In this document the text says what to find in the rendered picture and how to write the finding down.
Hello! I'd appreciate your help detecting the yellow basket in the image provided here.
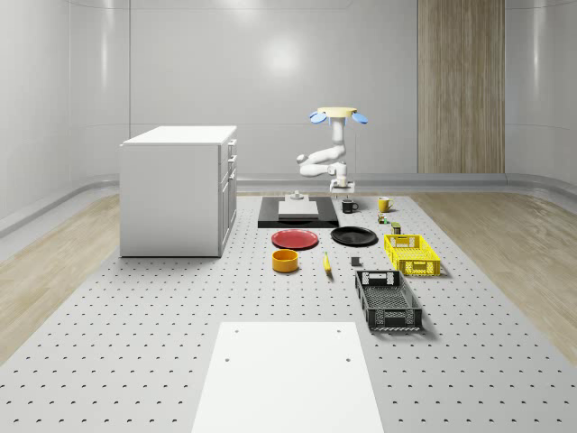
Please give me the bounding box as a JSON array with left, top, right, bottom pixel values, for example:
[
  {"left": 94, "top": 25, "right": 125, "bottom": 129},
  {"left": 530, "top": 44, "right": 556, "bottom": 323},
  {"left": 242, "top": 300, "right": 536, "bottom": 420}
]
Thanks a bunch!
[{"left": 383, "top": 233, "right": 443, "bottom": 277}]

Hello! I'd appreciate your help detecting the black plate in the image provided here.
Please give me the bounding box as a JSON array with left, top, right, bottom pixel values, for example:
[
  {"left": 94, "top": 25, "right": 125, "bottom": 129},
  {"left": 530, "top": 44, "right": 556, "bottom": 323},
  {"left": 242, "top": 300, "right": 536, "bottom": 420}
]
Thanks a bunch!
[{"left": 329, "top": 226, "right": 380, "bottom": 248}]

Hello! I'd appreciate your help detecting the black stove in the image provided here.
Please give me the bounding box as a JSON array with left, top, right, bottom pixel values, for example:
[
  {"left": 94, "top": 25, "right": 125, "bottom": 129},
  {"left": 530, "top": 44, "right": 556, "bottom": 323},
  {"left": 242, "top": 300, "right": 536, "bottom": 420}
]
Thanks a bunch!
[{"left": 257, "top": 190, "right": 341, "bottom": 229}]

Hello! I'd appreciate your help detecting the yellow bowl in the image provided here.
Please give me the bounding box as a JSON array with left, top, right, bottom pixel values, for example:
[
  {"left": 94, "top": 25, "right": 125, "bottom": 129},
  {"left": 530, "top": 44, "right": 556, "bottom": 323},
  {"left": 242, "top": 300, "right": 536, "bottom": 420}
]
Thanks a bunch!
[{"left": 270, "top": 248, "right": 300, "bottom": 274}]

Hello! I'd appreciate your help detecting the red plate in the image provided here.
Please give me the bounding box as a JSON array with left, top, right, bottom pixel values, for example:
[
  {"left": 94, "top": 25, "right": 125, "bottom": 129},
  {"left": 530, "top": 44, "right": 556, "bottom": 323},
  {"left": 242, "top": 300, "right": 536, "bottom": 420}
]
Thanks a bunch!
[{"left": 270, "top": 228, "right": 320, "bottom": 251}]

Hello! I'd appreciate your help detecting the dark grey basket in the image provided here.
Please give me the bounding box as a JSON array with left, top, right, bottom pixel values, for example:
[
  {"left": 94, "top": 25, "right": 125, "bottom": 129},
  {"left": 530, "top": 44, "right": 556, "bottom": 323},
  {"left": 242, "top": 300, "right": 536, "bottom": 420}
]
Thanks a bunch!
[{"left": 353, "top": 269, "right": 425, "bottom": 333}]

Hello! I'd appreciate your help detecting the white cabinet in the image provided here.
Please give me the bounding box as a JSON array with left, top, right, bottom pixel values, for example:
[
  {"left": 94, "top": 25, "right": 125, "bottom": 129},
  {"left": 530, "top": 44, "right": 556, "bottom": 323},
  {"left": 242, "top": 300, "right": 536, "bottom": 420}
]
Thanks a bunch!
[{"left": 119, "top": 124, "right": 239, "bottom": 259}]

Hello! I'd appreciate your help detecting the drone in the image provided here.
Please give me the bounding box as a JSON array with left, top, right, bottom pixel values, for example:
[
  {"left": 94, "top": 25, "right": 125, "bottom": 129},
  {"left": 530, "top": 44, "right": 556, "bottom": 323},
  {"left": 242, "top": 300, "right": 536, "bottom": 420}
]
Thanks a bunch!
[{"left": 308, "top": 106, "right": 370, "bottom": 125}]

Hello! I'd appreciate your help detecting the white board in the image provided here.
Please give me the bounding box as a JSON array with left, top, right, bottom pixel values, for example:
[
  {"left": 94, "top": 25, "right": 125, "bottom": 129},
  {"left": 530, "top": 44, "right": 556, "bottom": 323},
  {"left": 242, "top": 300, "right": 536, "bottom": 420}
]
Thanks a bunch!
[{"left": 190, "top": 321, "right": 386, "bottom": 433}]

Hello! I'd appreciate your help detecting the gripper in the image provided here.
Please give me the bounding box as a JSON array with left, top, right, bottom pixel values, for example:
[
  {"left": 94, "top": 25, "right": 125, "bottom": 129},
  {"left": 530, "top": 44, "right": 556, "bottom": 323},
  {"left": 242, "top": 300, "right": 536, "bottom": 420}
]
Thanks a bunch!
[{"left": 329, "top": 179, "right": 356, "bottom": 200}]

